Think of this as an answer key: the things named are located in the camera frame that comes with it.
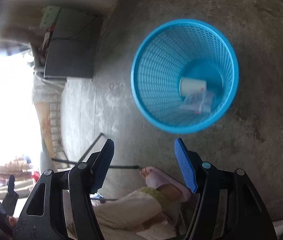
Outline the white paper cup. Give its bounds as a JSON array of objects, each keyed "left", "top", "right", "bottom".
[{"left": 179, "top": 77, "right": 207, "bottom": 97}]

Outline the white wrapper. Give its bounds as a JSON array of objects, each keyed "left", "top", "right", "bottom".
[{"left": 179, "top": 90, "right": 215, "bottom": 114}]

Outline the blue plastic trash basket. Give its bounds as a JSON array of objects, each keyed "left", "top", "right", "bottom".
[{"left": 131, "top": 19, "right": 239, "bottom": 134}]

